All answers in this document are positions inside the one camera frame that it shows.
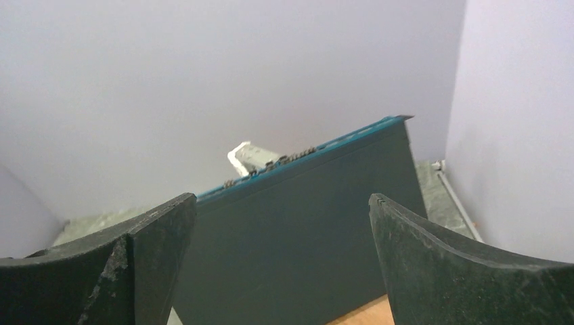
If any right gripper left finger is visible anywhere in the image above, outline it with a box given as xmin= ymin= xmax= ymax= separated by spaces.
xmin=1 ymin=193 xmax=196 ymax=324

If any brown cardboard piece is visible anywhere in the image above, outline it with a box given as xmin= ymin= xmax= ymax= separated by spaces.
xmin=328 ymin=295 xmax=395 ymax=325

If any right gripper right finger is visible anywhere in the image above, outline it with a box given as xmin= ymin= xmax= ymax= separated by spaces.
xmin=369 ymin=194 xmax=573 ymax=324

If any white bracket behind chassis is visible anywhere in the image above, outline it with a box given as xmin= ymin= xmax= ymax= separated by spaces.
xmin=227 ymin=141 xmax=282 ymax=177

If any dark blue server chassis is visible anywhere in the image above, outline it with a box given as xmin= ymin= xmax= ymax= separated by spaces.
xmin=173 ymin=115 xmax=426 ymax=324

